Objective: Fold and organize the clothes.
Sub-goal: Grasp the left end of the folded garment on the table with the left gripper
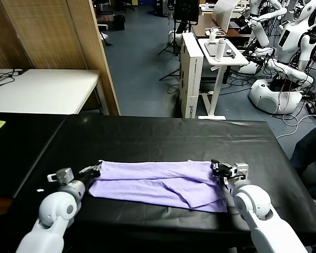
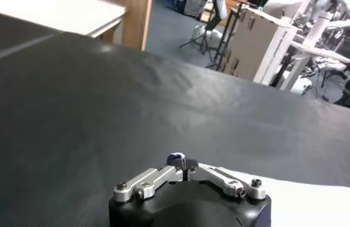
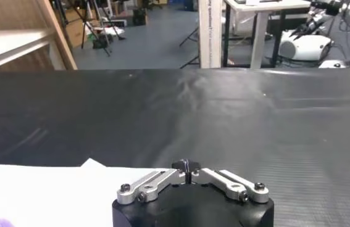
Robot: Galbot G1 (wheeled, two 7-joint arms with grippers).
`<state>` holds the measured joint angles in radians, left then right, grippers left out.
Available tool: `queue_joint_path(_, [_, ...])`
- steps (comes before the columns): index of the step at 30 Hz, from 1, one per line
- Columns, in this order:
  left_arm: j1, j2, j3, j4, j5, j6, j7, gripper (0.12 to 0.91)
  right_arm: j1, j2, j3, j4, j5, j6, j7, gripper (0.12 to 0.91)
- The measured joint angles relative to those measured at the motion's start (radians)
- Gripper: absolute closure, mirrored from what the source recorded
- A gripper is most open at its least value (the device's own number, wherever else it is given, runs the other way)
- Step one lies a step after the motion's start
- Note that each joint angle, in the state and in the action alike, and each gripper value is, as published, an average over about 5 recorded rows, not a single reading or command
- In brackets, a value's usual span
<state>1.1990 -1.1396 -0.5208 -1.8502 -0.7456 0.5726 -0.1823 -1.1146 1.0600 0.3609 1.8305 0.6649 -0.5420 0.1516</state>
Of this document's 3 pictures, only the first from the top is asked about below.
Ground black side table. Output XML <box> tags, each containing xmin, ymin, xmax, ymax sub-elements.
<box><xmin>0</xmin><ymin>112</ymin><xmax>68</xmax><ymax>199</ymax></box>

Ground white rectangular table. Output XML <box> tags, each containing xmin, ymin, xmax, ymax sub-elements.
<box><xmin>0</xmin><ymin>69</ymin><xmax>104</xmax><ymax>116</ymax></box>

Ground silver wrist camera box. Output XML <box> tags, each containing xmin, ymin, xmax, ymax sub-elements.
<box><xmin>47</xmin><ymin>168</ymin><xmax>75</xmax><ymax>185</ymax></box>
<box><xmin>230</xmin><ymin>162</ymin><xmax>251</xmax><ymax>183</ymax></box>

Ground white standing desk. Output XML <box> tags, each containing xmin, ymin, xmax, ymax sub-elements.
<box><xmin>197</xmin><ymin>38</ymin><xmax>250</xmax><ymax>121</ymax></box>

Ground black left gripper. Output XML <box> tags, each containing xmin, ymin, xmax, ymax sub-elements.
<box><xmin>78</xmin><ymin>163</ymin><xmax>103</xmax><ymax>187</ymax></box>

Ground tall white cardboard box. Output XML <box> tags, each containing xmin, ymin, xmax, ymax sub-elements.
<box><xmin>179</xmin><ymin>33</ymin><xmax>204</xmax><ymax>119</ymax></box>

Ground white floor cable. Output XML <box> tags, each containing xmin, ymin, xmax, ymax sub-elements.
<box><xmin>275</xmin><ymin>109</ymin><xmax>316</xmax><ymax>140</ymax></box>

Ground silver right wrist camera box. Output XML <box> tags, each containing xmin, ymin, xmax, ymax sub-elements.
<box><xmin>230</xmin><ymin>162</ymin><xmax>251</xmax><ymax>183</ymax></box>

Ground lavender t-shirt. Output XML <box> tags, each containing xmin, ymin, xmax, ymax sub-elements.
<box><xmin>88</xmin><ymin>159</ymin><xmax>229</xmax><ymax>213</ymax></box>

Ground black plastic table cover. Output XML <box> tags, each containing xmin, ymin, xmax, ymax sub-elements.
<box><xmin>5</xmin><ymin>114</ymin><xmax>316</xmax><ymax>250</ymax></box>

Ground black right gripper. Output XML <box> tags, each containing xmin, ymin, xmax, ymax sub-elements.
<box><xmin>211</xmin><ymin>159</ymin><xmax>238</xmax><ymax>182</ymax></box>

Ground wooden folding screen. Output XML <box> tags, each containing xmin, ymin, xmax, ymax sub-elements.
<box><xmin>0</xmin><ymin>0</ymin><xmax>121</xmax><ymax>116</ymax></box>

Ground black power strip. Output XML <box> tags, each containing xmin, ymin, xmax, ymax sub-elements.
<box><xmin>307</xmin><ymin>102</ymin><xmax>316</xmax><ymax>121</ymax></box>

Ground black monitor stand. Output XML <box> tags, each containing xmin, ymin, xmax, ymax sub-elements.
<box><xmin>157</xmin><ymin>22</ymin><xmax>184</xmax><ymax>57</ymax></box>

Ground black monitor screen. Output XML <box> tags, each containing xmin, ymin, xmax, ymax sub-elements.
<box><xmin>173</xmin><ymin>0</ymin><xmax>201</xmax><ymax>26</ymax></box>

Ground black cable with adapter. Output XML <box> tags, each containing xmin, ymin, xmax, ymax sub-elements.
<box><xmin>0</xmin><ymin>68</ymin><xmax>30</xmax><ymax>92</ymax></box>

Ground white curved panel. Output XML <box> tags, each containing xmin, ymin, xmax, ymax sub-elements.
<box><xmin>212</xmin><ymin>0</ymin><xmax>242</xmax><ymax>34</ymax></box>

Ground white water bottle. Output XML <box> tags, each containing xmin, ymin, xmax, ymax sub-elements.
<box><xmin>215</xmin><ymin>38</ymin><xmax>227</xmax><ymax>63</ymax></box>

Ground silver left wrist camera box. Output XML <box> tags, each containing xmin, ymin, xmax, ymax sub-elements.
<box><xmin>47</xmin><ymin>168</ymin><xmax>75</xmax><ymax>185</ymax></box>

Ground brown wooden desk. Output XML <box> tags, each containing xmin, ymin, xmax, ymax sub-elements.
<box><xmin>191</xmin><ymin>14</ymin><xmax>252</xmax><ymax>40</ymax></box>

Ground black bin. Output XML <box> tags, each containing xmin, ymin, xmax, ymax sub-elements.
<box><xmin>113</xmin><ymin>15</ymin><xmax>126</xmax><ymax>32</ymax></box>

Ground black crate red print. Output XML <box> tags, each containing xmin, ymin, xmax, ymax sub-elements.
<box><xmin>97</xmin><ymin>14</ymin><xmax>114</xmax><ymax>26</ymax></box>

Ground black floor tripod legs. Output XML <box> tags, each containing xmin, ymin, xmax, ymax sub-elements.
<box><xmin>159</xmin><ymin>69</ymin><xmax>181</xmax><ymax>82</ymax></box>

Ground white humanoid robot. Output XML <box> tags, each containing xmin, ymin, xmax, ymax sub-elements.
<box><xmin>247</xmin><ymin>0</ymin><xmax>316</xmax><ymax>116</ymax></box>

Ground person leg blue jeans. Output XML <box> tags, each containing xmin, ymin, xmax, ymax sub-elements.
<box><xmin>289</xmin><ymin>123</ymin><xmax>316</xmax><ymax>201</ymax></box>

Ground white desk stand with cables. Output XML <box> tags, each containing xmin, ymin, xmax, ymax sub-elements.
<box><xmin>204</xmin><ymin>27</ymin><xmax>226</xmax><ymax>41</ymax></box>

